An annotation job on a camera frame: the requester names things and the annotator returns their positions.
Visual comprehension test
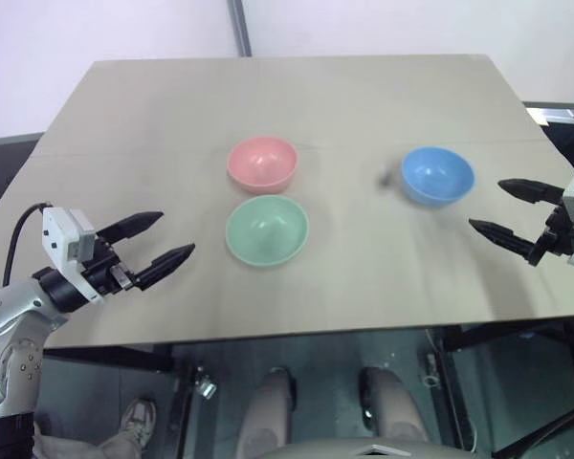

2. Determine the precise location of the red plastic bowl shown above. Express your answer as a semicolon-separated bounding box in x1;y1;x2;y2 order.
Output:
226;136;299;195

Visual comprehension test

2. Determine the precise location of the beige person's trouser leg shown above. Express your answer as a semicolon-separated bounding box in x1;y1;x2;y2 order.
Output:
32;420;141;459

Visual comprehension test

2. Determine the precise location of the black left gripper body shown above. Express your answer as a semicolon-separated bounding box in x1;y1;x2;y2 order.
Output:
81;236;140;298

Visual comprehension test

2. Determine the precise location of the metal table frame clamp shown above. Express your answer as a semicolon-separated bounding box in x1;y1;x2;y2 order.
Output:
193;365;219;399

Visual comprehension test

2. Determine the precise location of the grey wall pillar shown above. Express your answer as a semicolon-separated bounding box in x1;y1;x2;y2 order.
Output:
226;0;254;58

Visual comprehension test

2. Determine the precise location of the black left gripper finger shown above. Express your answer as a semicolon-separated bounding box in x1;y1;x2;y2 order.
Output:
95;211;166;242
133;243;196;292

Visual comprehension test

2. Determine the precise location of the grey robot leg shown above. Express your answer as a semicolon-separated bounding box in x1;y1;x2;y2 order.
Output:
233;366;298;459
360;366;431;447

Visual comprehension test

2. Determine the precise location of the grey left robot leg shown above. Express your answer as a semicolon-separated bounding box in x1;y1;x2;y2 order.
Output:
233;366;298;459

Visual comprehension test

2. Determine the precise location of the grey person's sneaker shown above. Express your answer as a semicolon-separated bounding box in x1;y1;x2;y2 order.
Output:
119;398;159;454

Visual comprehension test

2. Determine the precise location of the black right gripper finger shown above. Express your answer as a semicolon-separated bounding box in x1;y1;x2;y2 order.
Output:
497;178;566;208
468;217;538;262

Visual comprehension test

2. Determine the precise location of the grey robot torso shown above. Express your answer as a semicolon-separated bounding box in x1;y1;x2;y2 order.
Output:
265;441;444;459

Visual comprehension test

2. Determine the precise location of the grey right robot leg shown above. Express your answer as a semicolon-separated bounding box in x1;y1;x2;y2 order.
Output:
360;366;431;447

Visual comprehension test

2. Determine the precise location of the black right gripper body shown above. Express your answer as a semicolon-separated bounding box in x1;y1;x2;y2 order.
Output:
527;204;574;267

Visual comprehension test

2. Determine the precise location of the blue plastic bowl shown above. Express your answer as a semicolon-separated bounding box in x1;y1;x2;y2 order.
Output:
400;145;475;208

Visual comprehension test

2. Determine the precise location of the green plastic bowl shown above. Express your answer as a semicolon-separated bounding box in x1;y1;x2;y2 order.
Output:
225;193;311;268

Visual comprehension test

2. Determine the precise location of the black side bench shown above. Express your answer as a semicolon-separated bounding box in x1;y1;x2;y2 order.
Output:
0;132;48;229

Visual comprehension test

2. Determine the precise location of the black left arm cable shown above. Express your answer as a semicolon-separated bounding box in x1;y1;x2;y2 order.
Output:
2;203;55;284

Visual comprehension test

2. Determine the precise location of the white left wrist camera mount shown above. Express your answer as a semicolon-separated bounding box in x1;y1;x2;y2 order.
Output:
41;206;103;306

